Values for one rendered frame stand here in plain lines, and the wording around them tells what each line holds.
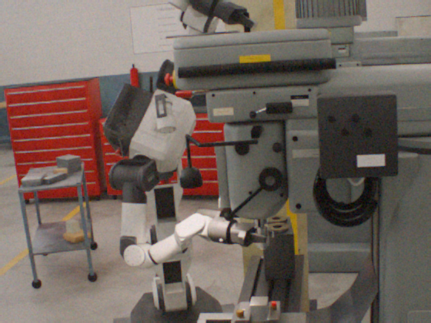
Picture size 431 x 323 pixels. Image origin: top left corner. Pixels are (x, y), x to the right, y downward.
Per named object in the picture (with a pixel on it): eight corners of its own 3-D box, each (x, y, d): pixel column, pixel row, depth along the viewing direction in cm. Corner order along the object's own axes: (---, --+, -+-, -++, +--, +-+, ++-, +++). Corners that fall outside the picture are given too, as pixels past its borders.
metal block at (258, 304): (251, 322, 180) (249, 305, 179) (252, 313, 186) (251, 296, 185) (267, 322, 179) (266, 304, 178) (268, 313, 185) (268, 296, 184)
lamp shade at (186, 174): (178, 184, 195) (176, 165, 193) (199, 181, 196) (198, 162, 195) (182, 189, 188) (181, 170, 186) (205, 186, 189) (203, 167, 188)
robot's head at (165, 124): (158, 136, 214) (157, 127, 206) (155, 111, 218) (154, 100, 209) (175, 134, 215) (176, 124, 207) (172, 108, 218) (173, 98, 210)
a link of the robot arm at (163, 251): (179, 251, 204) (135, 277, 209) (188, 249, 214) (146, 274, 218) (164, 224, 206) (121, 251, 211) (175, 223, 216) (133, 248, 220)
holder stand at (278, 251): (265, 281, 229) (262, 232, 225) (263, 259, 251) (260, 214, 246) (295, 278, 229) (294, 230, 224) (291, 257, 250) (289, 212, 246)
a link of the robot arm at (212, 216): (212, 238, 198) (185, 234, 204) (227, 248, 206) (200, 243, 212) (222, 206, 201) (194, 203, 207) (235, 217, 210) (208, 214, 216)
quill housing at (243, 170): (228, 224, 185) (219, 122, 178) (236, 204, 204) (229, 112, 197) (289, 223, 181) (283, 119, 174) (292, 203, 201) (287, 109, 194)
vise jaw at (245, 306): (230, 331, 178) (229, 320, 178) (235, 312, 190) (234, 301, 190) (250, 331, 177) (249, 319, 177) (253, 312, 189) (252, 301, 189)
